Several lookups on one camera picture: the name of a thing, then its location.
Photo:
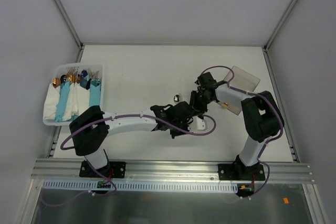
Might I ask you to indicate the aluminium frame rail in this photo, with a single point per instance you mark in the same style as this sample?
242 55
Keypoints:
173 171

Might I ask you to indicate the copper spoon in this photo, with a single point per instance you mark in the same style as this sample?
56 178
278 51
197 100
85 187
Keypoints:
56 82

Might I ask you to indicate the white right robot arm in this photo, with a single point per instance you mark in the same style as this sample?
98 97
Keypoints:
262 118

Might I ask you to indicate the wooden handled spoon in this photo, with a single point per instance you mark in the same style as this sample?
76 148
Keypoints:
177 98

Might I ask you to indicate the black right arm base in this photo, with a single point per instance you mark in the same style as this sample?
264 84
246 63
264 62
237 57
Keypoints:
235 171

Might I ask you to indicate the light blue rolled napkin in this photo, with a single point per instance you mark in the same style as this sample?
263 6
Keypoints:
61 106

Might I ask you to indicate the copper fork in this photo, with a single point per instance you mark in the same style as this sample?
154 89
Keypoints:
71 75

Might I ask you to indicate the white paper napkin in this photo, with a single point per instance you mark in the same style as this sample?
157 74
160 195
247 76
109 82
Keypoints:
198 125

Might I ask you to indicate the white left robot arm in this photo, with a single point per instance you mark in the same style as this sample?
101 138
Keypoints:
90 129

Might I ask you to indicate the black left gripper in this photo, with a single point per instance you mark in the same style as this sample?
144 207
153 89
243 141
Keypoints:
187 114

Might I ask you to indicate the white rolled napkin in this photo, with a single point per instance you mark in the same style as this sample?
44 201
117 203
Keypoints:
51 102

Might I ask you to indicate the clear plastic utensil box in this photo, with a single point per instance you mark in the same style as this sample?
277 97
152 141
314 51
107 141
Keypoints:
242 80

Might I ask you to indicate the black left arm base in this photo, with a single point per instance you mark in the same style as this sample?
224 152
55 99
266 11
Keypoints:
114 169

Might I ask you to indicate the white plastic basket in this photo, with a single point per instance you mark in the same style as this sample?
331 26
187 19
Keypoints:
78 98

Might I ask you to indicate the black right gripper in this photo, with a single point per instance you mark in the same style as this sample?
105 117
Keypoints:
196 100

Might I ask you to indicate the perforated cable duct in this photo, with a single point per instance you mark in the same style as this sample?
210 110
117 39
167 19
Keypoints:
141 186

